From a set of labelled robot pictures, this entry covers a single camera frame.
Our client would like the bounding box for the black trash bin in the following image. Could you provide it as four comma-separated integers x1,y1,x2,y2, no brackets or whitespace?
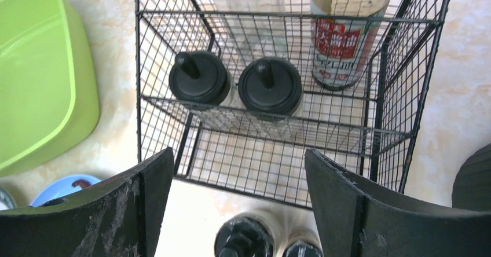
452,144,490,211

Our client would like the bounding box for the clear bottle gold pump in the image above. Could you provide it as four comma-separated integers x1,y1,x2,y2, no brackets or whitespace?
213,0,288,63

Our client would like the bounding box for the small dark spice bottle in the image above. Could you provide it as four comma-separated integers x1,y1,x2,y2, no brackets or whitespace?
281,227,324,257

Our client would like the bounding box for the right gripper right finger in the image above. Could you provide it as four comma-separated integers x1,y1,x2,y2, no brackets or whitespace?
304,149,490,256

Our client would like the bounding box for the black wire basket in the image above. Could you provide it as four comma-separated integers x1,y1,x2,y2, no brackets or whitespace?
135,0,450,209

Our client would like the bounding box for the brown sauce bottle black cap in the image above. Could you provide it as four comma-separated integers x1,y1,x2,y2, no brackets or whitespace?
310,0,390,91

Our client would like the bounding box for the dark red chili pepper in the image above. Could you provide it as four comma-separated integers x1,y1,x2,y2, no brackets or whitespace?
72,179,91,189

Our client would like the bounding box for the green plastic tub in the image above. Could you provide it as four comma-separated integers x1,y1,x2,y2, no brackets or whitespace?
1,0,100,177

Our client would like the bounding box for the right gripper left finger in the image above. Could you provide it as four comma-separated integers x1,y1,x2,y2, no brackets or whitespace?
1,148,174,256

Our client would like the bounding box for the blue plate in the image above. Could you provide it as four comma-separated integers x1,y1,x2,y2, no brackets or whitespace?
30,174,101,207

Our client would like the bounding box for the white green rimmed plate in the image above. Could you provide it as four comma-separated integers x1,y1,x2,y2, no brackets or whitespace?
0,188,17,211

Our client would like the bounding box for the black pepper grinder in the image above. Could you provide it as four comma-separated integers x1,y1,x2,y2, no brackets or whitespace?
214,209,285,257

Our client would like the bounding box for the clear jar black lid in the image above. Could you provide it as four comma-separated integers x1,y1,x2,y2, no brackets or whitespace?
168,51,236,110
237,57,303,122

